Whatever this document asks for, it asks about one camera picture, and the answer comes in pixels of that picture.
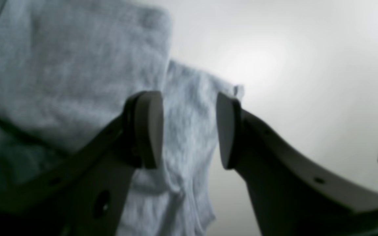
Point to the grey T-shirt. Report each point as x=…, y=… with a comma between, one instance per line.
x=66, y=69

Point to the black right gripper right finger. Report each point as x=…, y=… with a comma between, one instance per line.
x=290, y=194

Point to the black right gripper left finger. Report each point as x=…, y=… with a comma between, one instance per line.
x=85, y=195

